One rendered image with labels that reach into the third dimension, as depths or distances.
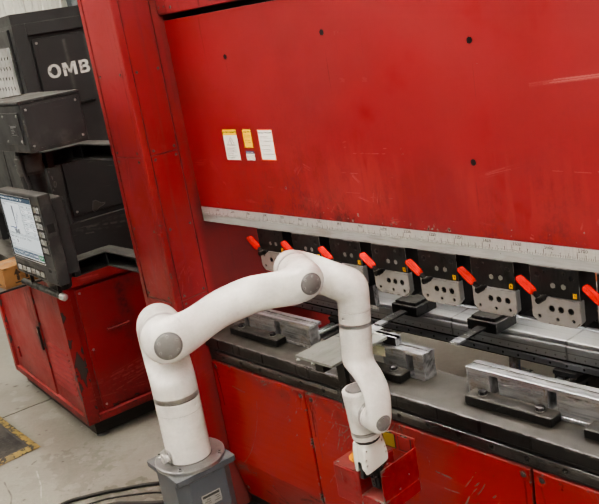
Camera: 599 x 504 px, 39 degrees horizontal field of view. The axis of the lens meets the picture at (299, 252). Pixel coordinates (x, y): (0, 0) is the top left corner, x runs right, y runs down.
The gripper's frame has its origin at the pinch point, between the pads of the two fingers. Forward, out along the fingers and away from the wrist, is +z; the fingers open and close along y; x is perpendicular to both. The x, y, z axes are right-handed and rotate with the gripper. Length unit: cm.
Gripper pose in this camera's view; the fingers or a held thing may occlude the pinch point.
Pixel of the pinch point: (377, 480)
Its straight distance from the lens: 259.2
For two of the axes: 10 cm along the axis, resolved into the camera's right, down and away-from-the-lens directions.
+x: 6.8, 1.0, -7.3
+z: 2.2, 9.2, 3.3
